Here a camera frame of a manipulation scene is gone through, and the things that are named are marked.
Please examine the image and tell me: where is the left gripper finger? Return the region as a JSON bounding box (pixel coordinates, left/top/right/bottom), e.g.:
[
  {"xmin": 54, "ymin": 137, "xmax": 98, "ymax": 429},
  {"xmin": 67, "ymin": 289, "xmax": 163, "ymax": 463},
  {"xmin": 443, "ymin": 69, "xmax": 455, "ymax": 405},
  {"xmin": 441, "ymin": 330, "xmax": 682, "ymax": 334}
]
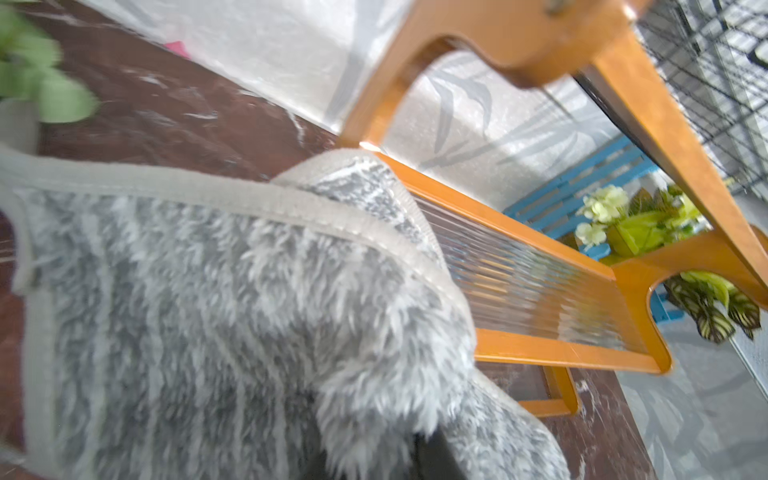
[{"xmin": 410, "ymin": 429, "xmax": 467, "ymax": 480}]

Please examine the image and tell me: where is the grey striped fluffy cloth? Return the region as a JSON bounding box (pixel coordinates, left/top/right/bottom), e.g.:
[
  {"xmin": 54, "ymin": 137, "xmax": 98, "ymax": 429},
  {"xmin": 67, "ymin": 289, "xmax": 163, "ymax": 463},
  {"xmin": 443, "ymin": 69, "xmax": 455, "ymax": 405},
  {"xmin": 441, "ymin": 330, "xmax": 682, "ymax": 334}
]
[{"xmin": 1, "ymin": 146, "xmax": 570, "ymax": 479}]

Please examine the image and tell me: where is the white and blue slatted crate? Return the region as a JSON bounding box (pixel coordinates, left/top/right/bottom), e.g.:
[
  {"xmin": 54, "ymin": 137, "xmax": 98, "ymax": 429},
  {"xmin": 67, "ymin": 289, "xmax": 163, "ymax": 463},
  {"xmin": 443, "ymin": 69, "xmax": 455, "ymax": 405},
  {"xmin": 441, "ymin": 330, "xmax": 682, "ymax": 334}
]
[{"xmin": 502, "ymin": 136, "xmax": 685, "ymax": 325}]

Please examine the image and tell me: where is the green potted plant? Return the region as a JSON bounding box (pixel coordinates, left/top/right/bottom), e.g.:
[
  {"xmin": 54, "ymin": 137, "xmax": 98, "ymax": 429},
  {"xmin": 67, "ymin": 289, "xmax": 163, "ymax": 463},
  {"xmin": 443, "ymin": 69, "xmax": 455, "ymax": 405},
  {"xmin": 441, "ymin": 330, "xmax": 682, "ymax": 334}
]
[{"xmin": 574, "ymin": 184, "xmax": 762, "ymax": 344}]

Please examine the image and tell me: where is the flower pot with orange flowers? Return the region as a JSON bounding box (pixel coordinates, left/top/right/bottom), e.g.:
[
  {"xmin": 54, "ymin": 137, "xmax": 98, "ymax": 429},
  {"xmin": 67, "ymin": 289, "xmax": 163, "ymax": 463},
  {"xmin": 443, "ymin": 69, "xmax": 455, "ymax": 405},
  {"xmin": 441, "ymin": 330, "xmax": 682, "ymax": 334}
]
[{"xmin": 1, "ymin": 1, "xmax": 100, "ymax": 154}]

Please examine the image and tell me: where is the black wire mesh organizer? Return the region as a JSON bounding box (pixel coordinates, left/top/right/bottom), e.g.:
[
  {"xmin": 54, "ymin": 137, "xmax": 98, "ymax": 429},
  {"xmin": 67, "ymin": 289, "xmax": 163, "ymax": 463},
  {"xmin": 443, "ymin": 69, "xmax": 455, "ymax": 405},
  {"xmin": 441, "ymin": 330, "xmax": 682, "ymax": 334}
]
[{"xmin": 636, "ymin": 0, "xmax": 767, "ymax": 199}]

